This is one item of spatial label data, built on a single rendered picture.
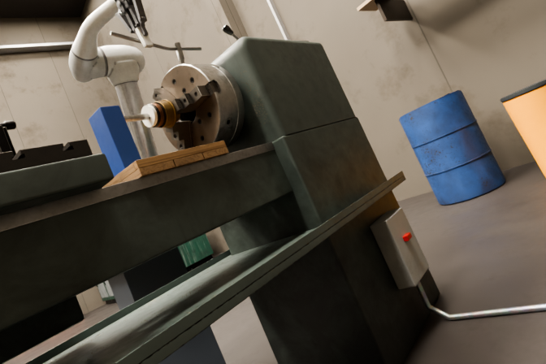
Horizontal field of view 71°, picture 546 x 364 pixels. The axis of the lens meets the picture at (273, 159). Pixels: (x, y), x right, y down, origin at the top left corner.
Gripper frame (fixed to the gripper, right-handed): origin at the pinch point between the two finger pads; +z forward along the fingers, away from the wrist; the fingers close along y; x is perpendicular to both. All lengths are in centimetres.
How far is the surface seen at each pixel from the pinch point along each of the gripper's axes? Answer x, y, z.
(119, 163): -23.4, -4.7, 37.4
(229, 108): 13.5, 7.7, 31.5
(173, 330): -44, 21, 77
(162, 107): -2.9, -3.2, 23.3
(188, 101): 2.9, 2.6, 24.9
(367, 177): 66, 14, 74
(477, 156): 257, 14, 108
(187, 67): 9.0, 2.9, 13.0
